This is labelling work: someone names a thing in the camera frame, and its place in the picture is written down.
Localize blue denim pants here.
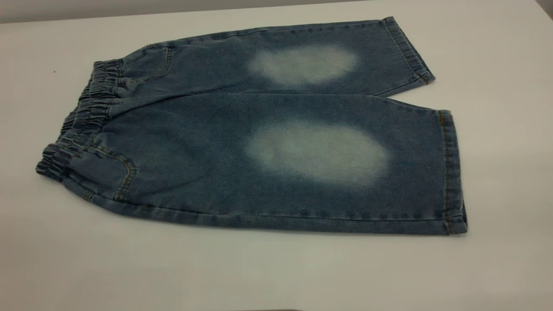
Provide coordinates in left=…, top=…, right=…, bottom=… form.
left=35, top=16, right=468, bottom=236

